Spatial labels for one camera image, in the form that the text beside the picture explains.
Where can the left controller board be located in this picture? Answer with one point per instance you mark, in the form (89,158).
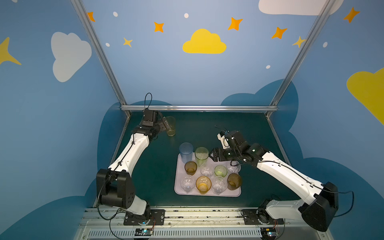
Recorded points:
(145,233)

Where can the tall green glass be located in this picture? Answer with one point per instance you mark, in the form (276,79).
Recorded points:
(201,155)

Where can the left aluminium frame post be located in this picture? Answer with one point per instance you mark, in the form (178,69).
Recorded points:
(87,24)

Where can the aluminium frame post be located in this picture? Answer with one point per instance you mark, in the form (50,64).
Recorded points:
(315,30)
(87,24)

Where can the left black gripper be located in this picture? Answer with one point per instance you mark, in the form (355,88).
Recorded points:
(162,124)

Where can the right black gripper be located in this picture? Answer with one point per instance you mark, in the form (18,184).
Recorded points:
(222,153)

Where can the dark amber dimpled glass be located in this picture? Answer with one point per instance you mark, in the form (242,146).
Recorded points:
(191,168)
(234,181)

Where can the right aluminium frame post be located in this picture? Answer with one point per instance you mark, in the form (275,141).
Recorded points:
(315,30)

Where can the clear faceted glass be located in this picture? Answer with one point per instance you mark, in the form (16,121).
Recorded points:
(233,167)
(219,185)

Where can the lilac plastic tray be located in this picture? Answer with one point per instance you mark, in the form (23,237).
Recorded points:
(181,174)

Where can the dark amber dimpled glass back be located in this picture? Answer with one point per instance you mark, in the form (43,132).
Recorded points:
(191,168)

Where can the short orange glass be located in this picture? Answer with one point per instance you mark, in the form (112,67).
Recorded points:
(203,184)

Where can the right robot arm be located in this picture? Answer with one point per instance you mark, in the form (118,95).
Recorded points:
(317,204)

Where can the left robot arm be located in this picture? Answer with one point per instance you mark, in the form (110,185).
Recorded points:
(114,185)

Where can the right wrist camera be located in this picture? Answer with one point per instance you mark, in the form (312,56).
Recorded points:
(223,140)

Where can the right controller board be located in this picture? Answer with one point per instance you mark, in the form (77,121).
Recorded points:
(268,234)

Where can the dark amber dimpled glass front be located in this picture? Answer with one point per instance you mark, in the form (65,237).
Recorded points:
(234,181)

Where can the small green glass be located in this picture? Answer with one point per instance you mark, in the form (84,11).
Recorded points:
(220,171)

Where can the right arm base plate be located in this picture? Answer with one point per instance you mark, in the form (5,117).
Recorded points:
(250,217)

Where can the controller board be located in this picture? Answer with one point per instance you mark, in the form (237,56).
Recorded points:
(268,234)
(145,233)

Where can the aluminium mounting rail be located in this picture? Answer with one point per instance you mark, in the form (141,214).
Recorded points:
(191,223)

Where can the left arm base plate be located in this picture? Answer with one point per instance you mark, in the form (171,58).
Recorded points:
(156,217)

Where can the tall amber glass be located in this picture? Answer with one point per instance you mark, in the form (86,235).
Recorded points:
(172,123)

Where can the back horizontal aluminium frame bar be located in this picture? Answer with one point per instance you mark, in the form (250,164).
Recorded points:
(255,109)

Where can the tall blue frosted glass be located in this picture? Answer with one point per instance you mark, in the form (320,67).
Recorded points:
(186,152)

